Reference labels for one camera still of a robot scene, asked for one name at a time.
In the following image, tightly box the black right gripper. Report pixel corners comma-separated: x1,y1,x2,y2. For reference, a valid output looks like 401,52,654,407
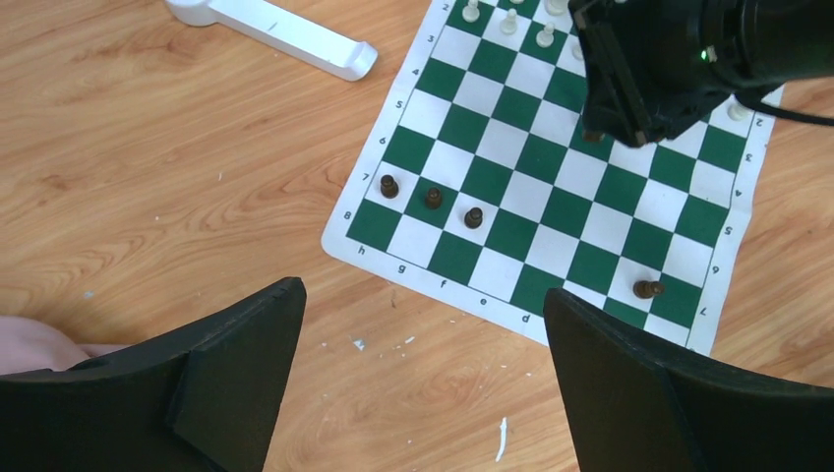
568,0,833,148

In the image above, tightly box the dark chess piece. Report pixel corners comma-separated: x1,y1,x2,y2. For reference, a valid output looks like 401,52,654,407
463,206,484,229

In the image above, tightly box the green white chess mat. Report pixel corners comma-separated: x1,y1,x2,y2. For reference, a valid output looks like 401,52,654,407
322,1,774,355

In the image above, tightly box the dark pawn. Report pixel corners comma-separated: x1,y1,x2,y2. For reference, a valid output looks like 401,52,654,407
424,187,443,209
379,174,399,199
632,280,666,299

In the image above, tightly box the white chess piece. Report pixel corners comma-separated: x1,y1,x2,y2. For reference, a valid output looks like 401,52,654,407
461,0,480,24

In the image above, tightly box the pink cloth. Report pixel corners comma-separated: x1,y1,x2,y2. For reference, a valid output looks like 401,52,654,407
1,316,129,376

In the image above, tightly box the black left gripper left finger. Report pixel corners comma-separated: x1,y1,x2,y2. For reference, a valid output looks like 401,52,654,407
1,276,307,471

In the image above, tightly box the white clothes rack stand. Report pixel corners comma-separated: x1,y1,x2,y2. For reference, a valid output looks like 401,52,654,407
166,0,379,82

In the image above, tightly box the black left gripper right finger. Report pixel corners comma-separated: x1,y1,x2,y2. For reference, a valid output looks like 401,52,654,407
543,288,833,471

